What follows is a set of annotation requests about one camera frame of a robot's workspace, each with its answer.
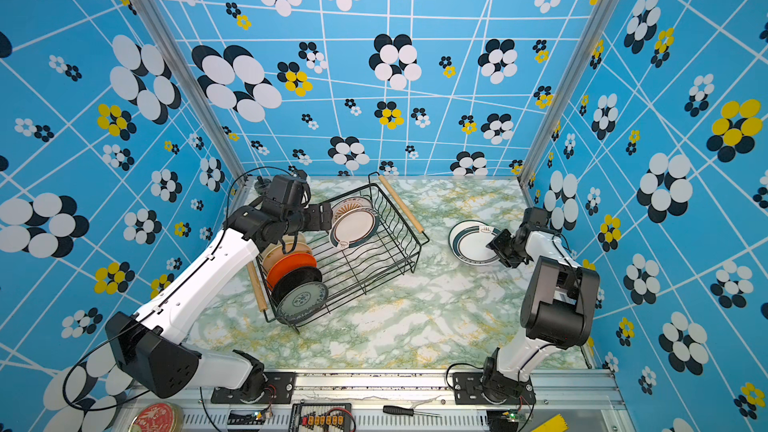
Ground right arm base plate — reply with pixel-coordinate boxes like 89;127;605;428
449;371;537;407

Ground white plate orange sunburst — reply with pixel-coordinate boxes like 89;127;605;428
332;196;373;219

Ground orange small plate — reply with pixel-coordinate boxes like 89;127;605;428
267;252;317;290

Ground clear jar black lid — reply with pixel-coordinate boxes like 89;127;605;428
254;176;271;195

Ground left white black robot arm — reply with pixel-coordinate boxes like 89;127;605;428
105;171;332;402

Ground white plate red green band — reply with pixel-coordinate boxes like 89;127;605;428
448;220;501;266

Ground black wire dish rack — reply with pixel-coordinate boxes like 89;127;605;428
248;173;430;330

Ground black screwdriver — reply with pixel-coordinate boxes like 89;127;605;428
382;405;439;417

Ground beige small plate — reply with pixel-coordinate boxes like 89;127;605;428
260;233;312;268

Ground grey-green small plate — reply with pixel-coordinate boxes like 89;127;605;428
277;281;329;325

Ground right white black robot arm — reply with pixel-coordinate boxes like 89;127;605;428
481;207;600;405

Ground small green circuit board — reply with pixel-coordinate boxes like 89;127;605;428
227;410;267;426

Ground yellow paper sheet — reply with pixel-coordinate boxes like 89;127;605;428
532;414;569;432

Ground red round tin lid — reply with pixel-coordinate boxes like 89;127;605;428
128;402;183;432

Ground black terminal power board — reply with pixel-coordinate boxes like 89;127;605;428
288;402;357;432

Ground black small plate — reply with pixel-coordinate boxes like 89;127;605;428
273;267;322;304

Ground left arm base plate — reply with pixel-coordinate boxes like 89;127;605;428
210;371;298;406

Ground white plate red rim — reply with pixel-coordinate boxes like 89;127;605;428
329;208;379;249

